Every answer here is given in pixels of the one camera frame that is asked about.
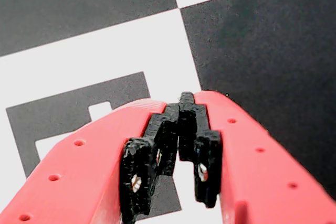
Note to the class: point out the red gripper finger with black pad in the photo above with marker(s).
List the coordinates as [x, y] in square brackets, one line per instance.
[262, 182]
[78, 171]

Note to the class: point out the black white marker checkerboard mat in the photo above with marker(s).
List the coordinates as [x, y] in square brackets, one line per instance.
[262, 37]

